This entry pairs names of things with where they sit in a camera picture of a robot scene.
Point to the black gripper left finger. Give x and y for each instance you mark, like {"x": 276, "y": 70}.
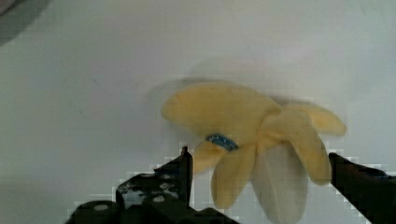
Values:
{"x": 159, "y": 197}

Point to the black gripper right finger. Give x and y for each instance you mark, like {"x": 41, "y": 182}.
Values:
{"x": 371, "y": 191}

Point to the yellow plush peeled banana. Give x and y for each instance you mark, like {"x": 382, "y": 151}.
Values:
{"x": 250, "y": 139}

